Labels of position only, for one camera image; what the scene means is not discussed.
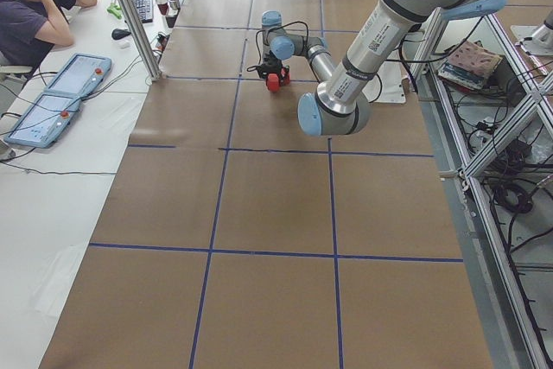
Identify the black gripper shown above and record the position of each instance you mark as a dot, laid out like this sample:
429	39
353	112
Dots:
271	60

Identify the red cube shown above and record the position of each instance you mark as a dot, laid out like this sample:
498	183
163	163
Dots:
273	82
284	79

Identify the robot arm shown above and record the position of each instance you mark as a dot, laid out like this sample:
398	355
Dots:
535	40
339	106

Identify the metal cup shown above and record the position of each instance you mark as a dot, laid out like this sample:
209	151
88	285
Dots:
174	5

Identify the black computer mouse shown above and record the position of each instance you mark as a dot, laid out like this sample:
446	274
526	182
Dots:
119	34

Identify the green tool on desk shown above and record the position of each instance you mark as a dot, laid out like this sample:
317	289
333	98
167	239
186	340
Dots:
115	10

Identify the brown paper table cover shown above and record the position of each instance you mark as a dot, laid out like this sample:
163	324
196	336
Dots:
230	239

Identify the upper teach pendant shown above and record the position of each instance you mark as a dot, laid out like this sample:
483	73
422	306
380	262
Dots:
80	76

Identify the teach pendant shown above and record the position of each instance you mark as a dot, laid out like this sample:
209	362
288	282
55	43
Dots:
44	121
80	76

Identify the stack of books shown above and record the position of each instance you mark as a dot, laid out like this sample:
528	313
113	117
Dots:
469	66

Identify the lower teach pendant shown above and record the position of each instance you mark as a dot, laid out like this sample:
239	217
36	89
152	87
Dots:
44	121

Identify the seated person dark shirt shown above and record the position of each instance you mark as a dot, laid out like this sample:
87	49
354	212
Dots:
31	28

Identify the aluminium frame post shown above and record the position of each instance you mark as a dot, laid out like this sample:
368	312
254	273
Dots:
140	38

